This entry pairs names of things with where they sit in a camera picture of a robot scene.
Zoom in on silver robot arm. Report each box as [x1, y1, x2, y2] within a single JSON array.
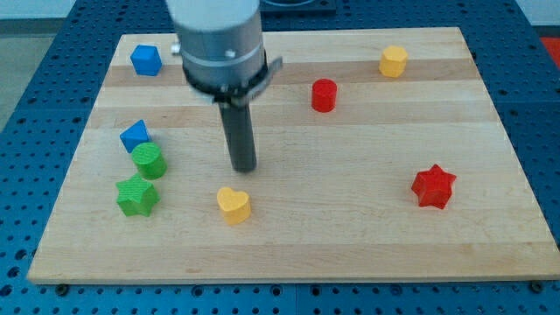
[[166, 0, 283, 108]]

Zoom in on blue cube block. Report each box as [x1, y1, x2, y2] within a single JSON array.
[[130, 45, 162, 76]]

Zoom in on red star block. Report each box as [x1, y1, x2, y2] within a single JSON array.
[[411, 164, 457, 209]]

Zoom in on yellow heart block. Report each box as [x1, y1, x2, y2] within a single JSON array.
[[217, 187, 252, 225]]

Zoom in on yellow hexagon block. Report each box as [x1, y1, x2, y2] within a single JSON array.
[[379, 45, 408, 78]]

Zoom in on green star block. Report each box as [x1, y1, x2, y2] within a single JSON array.
[[115, 173, 160, 217]]

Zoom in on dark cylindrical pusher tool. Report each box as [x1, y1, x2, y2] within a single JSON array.
[[219, 103, 257, 173]]

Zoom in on green cylinder block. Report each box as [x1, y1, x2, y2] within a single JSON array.
[[131, 142, 167, 179]]

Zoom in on blue triangle block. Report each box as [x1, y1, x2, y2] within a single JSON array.
[[120, 120, 151, 153]]

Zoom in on wooden board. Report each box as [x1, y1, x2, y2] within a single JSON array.
[[27, 27, 559, 284]]

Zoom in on red cylinder block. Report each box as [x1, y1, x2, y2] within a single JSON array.
[[311, 79, 338, 113]]

